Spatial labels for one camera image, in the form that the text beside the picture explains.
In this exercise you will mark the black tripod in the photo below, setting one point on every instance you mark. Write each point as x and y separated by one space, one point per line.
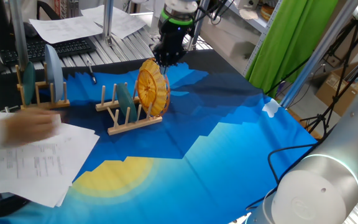
322 117

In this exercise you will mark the white lace doily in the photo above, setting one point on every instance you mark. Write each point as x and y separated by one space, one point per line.
249 14

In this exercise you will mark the grey upright metal post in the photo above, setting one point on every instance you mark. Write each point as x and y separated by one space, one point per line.
19 31

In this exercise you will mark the long diagonal aluminium pole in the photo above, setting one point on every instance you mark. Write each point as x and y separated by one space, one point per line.
319 53

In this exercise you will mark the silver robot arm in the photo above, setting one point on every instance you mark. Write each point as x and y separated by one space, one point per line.
322 180

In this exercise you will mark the printed white paper sheet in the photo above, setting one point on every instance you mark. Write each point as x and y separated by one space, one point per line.
126 21
64 29

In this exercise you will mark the orange woven plastic dish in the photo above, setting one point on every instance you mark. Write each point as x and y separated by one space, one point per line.
151 87

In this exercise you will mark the wooden dish rack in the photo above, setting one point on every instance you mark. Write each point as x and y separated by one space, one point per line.
45 105
135 126

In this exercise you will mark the black and silver pen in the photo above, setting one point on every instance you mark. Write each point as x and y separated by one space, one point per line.
94 79

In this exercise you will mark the black keyboard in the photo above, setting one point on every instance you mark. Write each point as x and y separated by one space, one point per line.
67 46

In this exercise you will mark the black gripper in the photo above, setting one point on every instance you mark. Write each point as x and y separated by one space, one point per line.
174 40

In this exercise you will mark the labelled cardboard box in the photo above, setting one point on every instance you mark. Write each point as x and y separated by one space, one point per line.
331 90

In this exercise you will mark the black computer mouse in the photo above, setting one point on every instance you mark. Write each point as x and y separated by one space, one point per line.
31 31

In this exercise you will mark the green curtain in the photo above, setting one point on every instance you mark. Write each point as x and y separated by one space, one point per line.
291 40

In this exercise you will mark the small metal rod tool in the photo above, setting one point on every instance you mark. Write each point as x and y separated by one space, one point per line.
7 109

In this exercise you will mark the white metal shelving unit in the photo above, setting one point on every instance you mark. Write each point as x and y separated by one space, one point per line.
253 23

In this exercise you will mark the blue mountain print tablecloth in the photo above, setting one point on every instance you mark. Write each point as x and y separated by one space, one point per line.
197 155

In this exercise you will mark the aluminium profile post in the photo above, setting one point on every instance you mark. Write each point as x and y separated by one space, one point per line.
108 18

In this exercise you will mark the person's left hand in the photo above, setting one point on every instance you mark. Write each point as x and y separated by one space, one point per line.
30 127

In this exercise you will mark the dark green round plate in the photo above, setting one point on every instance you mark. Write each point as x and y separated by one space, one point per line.
126 101
29 82

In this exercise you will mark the light blue round plate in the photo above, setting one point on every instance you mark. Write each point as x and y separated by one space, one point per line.
54 71

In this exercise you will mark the brown round item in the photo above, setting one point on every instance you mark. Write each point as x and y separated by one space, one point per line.
267 12

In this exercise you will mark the stack of printed white papers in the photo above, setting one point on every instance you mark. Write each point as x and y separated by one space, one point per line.
36 168

